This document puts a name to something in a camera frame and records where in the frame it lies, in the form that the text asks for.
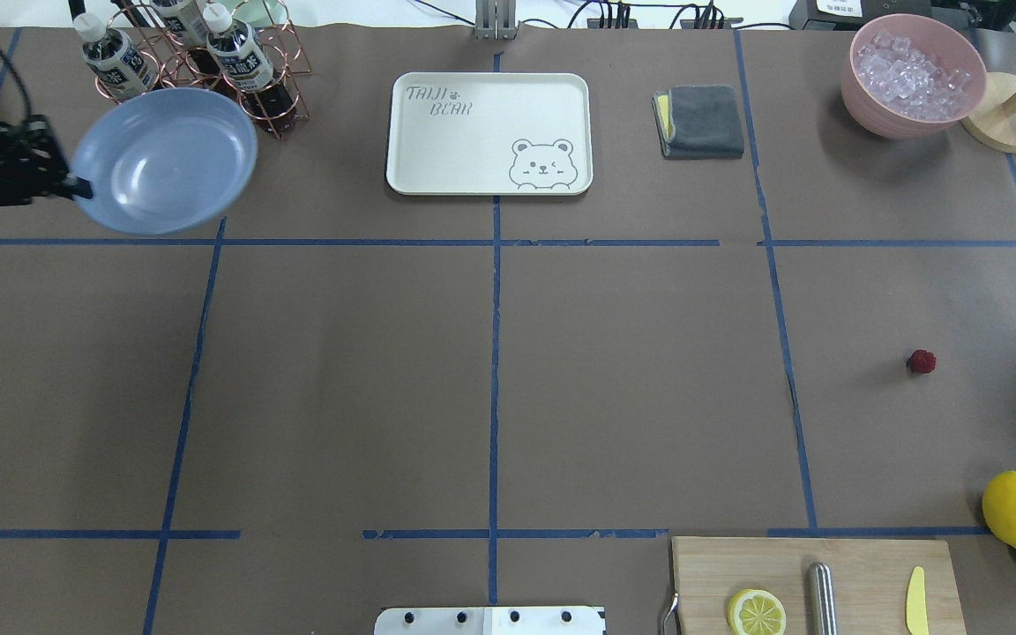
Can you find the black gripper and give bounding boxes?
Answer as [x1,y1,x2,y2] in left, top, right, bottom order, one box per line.
[0,119,96,206]

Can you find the blue plate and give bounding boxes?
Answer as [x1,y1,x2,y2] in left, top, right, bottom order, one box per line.
[70,87,258,236]

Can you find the red strawberry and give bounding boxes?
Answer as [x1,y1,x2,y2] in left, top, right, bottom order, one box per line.
[906,350,937,374]

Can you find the left tea bottle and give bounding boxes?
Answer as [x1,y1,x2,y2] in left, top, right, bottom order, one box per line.
[72,13,158,101]

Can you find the tea bottle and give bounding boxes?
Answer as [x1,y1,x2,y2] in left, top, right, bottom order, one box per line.
[150,1,208,49]
[202,3,277,93]
[72,13,158,101]

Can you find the middle tea bottle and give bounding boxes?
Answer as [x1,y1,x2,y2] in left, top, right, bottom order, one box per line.
[150,1,208,49]

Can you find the right tea bottle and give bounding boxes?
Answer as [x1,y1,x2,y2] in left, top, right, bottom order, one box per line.
[202,3,277,93]

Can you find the green bowl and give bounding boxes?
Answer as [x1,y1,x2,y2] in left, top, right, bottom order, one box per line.
[221,0,291,27]

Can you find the cream bear tray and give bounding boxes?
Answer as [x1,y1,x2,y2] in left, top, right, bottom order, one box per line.
[385,71,594,197]

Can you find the grey folded cloth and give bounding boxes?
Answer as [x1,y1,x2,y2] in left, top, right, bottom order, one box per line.
[652,85,744,160]

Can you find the half lemon slice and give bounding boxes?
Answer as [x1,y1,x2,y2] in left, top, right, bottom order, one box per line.
[726,588,788,634]

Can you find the pink bowl with ice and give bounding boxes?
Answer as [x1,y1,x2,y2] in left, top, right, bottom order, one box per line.
[841,13,987,139]

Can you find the wooden cutting board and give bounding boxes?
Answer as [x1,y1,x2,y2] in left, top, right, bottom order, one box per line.
[670,536,967,635]

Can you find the yellow plastic knife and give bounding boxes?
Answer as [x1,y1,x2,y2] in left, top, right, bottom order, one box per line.
[906,565,929,635]

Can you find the copper wire bottle rack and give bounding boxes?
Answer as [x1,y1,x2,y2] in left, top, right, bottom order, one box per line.
[108,1,313,139]

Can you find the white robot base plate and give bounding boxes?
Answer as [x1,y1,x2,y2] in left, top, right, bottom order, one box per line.
[372,604,608,634]

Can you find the steel knife handle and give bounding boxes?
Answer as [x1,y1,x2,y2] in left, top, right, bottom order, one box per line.
[808,562,839,634]

